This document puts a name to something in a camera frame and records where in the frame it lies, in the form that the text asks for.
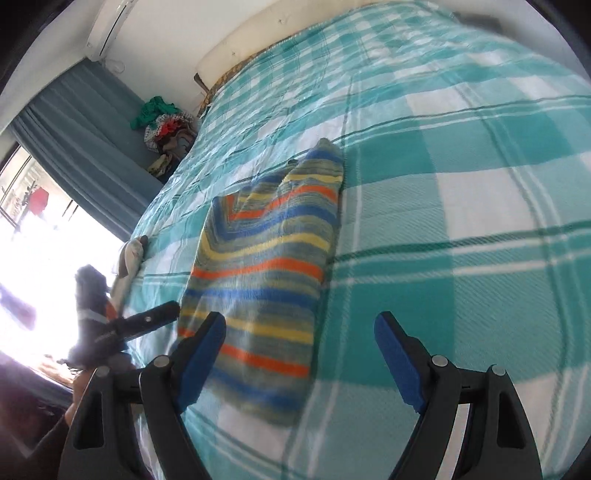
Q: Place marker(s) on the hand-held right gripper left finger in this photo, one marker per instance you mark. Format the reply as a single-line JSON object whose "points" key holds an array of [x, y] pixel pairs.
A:
{"points": [[203, 364]]}

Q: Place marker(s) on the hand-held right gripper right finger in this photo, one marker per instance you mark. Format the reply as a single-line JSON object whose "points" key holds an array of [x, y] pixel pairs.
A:
{"points": [[397, 364]]}

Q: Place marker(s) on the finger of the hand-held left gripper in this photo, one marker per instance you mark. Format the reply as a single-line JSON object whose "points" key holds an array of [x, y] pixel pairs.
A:
{"points": [[147, 319]]}

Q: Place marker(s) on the striped knit sweater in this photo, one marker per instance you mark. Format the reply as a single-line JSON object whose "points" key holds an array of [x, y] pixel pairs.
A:
{"points": [[263, 277]]}

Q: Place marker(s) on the person's left forearm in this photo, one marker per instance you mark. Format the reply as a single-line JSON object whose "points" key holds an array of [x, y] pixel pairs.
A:
{"points": [[76, 392]]}

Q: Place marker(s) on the pile of colourful clothes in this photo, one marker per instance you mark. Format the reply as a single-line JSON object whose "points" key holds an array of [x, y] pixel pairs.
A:
{"points": [[171, 143]]}

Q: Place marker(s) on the small grey white cloth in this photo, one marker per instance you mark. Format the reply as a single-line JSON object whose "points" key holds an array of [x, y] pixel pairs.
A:
{"points": [[129, 263]]}

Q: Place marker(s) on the bright window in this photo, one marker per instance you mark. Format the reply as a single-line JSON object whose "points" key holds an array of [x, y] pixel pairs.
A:
{"points": [[41, 258]]}

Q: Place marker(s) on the red hanging cloth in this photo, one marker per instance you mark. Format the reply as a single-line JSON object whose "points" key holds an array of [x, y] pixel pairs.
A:
{"points": [[39, 201]]}

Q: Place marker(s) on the teal plaid blanket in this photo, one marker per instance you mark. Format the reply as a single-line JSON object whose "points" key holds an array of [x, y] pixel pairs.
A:
{"points": [[461, 207]]}

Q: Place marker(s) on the blue curtain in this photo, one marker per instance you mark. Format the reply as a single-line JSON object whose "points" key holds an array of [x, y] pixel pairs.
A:
{"points": [[83, 138]]}

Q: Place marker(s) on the green garment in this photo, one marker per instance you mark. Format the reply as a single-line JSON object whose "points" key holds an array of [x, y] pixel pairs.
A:
{"points": [[154, 110]]}

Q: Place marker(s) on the white air conditioner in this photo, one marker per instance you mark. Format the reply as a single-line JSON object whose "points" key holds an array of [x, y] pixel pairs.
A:
{"points": [[108, 32]]}

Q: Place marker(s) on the cream padded headboard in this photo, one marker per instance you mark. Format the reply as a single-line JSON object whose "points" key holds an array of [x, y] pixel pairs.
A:
{"points": [[258, 41]]}

